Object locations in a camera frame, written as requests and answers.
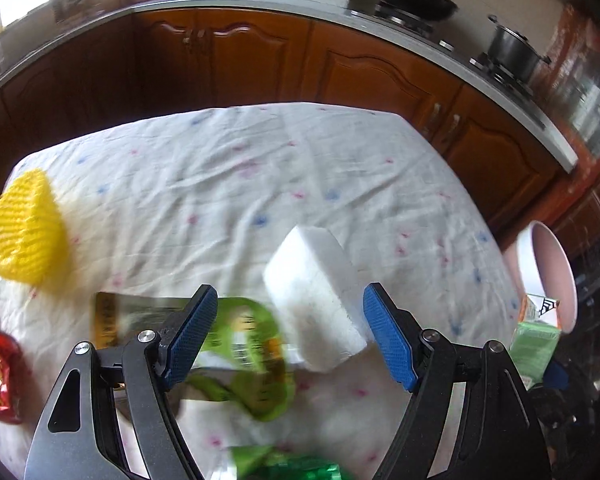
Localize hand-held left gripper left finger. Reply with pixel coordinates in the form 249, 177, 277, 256
24, 284, 219, 480

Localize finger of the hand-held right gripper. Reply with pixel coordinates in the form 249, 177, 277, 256
546, 359, 570, 392

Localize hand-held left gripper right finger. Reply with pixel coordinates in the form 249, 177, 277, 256
362, 282, 552, 480

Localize green drink carton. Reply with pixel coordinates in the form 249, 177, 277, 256
509, 293, 564, 392

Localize green drink pouch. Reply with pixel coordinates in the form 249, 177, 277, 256
92, 293, 297, 422

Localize white foam block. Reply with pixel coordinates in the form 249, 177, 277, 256
263, 224, 369, 374

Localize pink trash bin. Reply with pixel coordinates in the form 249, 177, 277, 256
502, 219, 579, 342

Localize white floral tablecloth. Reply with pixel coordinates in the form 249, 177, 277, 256
0, 101, 526, 480

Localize crushed green drink can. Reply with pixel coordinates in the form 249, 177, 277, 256
229, 446, 357, 480

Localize yellow foam fruit net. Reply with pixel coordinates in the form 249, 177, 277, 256
0, 168, 69, 284

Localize crushed red drink can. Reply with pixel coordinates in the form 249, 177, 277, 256
0, 314, 24, 426

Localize wooden base cabinets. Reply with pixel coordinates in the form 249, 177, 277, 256
0, 7, 567, 248

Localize wooden glass-front cabinet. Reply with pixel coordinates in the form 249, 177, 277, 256
549, 4, 600, 171

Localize gas stove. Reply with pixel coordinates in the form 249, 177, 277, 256
374, 0, 537, 97

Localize steel cooking pot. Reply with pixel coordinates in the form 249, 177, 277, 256
486, 14, 552, 84

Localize grey kitchen countertop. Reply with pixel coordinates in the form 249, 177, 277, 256
0, 0, 579, 172

